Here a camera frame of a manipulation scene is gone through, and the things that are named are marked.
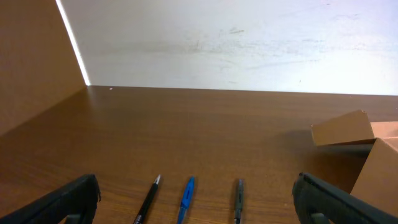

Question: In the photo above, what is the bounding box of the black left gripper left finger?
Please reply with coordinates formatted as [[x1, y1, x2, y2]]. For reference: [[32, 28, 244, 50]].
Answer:
[[1, 174, 101, 224]]

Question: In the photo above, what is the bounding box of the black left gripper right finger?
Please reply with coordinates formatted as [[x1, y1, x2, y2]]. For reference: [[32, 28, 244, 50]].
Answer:
[[292, 172, 397, 224]]

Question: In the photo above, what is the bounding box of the brown cardboard box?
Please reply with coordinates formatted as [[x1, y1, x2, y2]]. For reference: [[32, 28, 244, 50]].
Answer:
[[311, 110, 397, 217]]

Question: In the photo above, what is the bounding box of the black marker pen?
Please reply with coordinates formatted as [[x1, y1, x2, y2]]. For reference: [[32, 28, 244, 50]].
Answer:
[[133, 174, 161, 224]]

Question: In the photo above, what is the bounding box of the dark grey pen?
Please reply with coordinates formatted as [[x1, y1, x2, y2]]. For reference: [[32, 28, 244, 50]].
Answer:
[[234, 179, 244, 224]]

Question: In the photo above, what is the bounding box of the blue pen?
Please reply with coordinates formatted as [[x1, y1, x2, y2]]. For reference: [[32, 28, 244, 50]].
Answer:
[[177, 176, 195, 224]]

